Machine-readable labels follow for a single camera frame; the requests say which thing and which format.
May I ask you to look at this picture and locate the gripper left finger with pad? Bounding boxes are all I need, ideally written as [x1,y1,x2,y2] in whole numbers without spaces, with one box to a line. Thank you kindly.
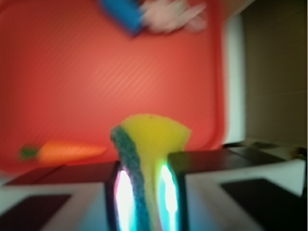
[0,160,135,231]

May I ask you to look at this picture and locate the gripper right finger with pad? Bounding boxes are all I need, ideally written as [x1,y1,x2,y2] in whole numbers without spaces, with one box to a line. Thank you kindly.
[159,147,308,231]

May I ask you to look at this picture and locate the green and yellow sponge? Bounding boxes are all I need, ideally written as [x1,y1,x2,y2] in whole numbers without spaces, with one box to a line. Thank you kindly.
[110,114,192,231]

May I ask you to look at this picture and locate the orange plastic toy carrot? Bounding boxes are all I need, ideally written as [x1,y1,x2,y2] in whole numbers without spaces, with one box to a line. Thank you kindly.
[19,141,107,164]

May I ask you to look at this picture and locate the red plastic tray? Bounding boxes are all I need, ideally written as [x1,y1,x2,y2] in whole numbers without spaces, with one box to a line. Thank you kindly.
[0,0,225,174]

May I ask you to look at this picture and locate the brown cardboard panel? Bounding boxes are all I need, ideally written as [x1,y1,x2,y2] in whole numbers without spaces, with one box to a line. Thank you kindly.
[241,0,308,147]

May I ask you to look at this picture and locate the pink plush bunny toy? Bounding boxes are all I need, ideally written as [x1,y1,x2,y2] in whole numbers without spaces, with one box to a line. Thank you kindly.
[140,0,206,34]

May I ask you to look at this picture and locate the blue plastic toy bottle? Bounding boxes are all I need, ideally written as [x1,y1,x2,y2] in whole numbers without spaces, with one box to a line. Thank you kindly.
[99,0,144,36]

